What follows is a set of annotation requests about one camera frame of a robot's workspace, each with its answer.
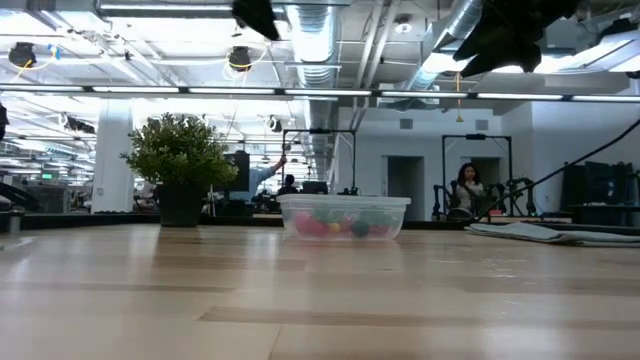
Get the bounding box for black hanging ceiling camera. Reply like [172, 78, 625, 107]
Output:
[7, 41, 38, 69]
[227, 45, 253, 73]

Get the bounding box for clear plastic tupperware container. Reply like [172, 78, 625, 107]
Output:
[276, 193, 412, 243]

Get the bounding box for black robot rig frame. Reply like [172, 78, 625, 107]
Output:
[432, 132, 536, 219]
[281, 128, 358, 197]

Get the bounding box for silver ventilation duct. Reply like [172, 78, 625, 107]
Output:
[282, 0, 354, 194]

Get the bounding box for person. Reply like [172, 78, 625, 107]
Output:
[277, 173, 300, 197]
[227, 153, 290, 203]
[446, 161, 487, 221]

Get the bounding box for dark background monitors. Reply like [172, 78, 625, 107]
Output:
[560, 159, 640, 227]

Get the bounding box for grey tupperware lid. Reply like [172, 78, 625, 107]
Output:
[465, 221, 640, 249]

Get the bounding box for black cable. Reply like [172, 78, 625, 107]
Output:
[474, 118, 640, 222]

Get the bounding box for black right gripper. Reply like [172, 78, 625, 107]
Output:
[451, 0, 582, 79]

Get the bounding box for black aluminium table frame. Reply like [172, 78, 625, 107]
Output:
[0, 209, 640, 234]

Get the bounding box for long ceiling light strip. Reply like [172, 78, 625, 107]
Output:
[0, 83, 640, 103]

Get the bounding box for green potted plant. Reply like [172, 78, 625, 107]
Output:
[120, 111, 240, 229]

